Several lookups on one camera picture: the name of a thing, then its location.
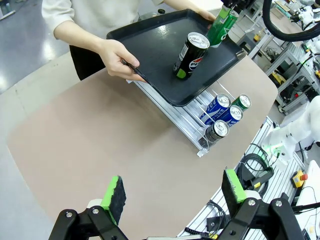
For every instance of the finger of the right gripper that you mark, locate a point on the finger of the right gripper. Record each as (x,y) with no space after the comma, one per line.
(240,7)
(227,3)

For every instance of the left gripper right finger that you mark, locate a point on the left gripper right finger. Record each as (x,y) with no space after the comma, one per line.
(232,192)

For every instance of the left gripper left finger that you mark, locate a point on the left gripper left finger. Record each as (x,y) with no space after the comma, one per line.
(116,200)

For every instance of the green soda can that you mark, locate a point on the green soda can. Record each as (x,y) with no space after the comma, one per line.
(221,30)
(243,100)

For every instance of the black Pepsi can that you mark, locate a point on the black Pepsi can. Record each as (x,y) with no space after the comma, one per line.
(217,128)
(190,60)

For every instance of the black plastic serving tray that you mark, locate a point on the black plastic serving tray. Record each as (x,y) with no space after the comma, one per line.
(155,50)

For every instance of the person's right forearm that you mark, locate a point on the person's right forearm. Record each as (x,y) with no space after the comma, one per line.
(80,36)

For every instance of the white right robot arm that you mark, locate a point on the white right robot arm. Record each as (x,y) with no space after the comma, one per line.
(297,127)

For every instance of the person's left forearm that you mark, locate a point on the person's left forearm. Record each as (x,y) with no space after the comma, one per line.
(182,5)

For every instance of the person in grey sweater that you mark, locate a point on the person in grey sweater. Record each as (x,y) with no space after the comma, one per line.
(100,12)

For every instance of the person's left hand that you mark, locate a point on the person's left hand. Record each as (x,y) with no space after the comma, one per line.
(206,15)

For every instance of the person's right hand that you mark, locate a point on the person's right hand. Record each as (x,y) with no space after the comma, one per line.
(115,57)

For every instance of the yellow emergency stop button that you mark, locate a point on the yellow emergency stop button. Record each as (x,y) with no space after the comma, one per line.
(298,178)

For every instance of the blue Pocari Sweat can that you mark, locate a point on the blue Pocari Sweat can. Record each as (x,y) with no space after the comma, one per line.
(235,113)
(220,105)

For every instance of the aluminium equipment cart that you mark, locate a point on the aluminium equipment cart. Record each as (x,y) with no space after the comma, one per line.
(292,75)

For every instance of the clear acrylic can rack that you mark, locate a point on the clear acrylic can rack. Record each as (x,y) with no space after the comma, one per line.
(175,115)

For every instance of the aluminium frame platform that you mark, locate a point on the aluminium frame platform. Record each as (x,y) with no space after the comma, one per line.
(280,180)

